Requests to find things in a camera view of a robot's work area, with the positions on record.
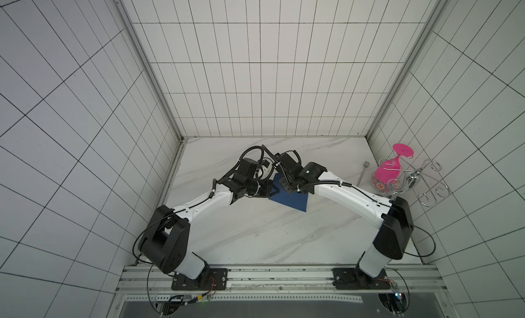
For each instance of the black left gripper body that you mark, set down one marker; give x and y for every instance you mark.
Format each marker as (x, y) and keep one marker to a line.
(258, 189)

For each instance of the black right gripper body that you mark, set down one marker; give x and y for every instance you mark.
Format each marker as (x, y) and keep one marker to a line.
(287, 183)

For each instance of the blue envelope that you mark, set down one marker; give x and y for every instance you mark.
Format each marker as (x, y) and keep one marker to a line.
(280, 194)

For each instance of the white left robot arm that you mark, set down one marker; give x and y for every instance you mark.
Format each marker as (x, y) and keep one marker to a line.
(165, 241)

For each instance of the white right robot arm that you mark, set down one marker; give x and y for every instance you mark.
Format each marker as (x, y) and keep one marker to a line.
(391, 218)

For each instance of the metal back scratcher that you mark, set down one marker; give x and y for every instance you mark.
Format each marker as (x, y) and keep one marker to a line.
(363, 174)

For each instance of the red blue patterned bowl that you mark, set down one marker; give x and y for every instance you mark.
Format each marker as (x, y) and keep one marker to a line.
(384, 184)

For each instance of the pink wine glass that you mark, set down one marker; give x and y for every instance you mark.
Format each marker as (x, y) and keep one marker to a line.
(391, 168)

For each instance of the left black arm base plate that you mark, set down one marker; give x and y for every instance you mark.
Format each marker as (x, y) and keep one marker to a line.
(210, 278)

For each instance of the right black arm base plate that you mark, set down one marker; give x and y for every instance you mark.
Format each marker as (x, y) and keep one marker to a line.
(361, 280)

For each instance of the silver wire glass rack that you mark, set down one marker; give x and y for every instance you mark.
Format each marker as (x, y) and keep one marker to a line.
(429, 190)

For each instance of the aluminium mounting rail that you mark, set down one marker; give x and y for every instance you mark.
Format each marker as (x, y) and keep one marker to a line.
(276, 282)

